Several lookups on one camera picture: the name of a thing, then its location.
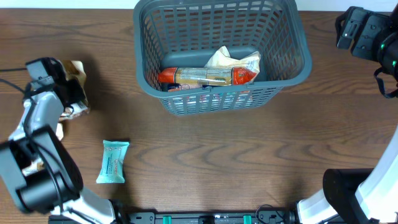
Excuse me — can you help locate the beige resealable pouch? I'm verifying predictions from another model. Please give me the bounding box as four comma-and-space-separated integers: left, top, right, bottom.
21, 123, 65, 177

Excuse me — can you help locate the brown white snack pouch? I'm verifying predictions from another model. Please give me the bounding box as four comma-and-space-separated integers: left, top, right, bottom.
59, 60, 90, 121

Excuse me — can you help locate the beige powder bag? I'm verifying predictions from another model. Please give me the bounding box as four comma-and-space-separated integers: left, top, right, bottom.
205, 46, 261, 75

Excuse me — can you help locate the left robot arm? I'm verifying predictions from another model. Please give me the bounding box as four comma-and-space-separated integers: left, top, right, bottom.
1, 57, 127, 223

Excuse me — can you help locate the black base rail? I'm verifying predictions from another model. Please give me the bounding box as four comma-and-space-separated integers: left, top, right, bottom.
129, 204, 300, 224

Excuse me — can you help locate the light blue snack packet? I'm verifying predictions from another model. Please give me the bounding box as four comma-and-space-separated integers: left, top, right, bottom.
96, 140, 129, 184

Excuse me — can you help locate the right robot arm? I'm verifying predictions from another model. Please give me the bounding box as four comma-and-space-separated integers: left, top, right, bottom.
288, 12, 397, 200

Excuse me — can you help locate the orange spaghetti package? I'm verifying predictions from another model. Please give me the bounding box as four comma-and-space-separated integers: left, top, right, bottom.
157, 67, 257, 86

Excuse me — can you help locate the grey plastic basket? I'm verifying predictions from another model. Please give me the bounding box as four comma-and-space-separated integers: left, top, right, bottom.
134, 0, 312, 115

